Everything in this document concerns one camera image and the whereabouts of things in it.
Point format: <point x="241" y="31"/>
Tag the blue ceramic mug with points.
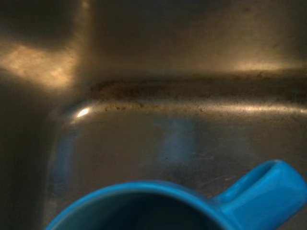
<point x="254" y="201"/>

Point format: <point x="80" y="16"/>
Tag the stainless steel sink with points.
<point x="153" y="79"/>

